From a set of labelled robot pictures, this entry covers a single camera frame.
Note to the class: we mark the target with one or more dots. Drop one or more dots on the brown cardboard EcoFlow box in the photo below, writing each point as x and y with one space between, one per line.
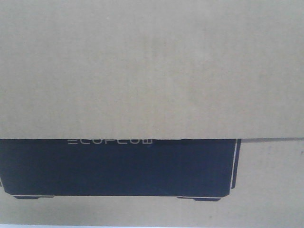
161 69

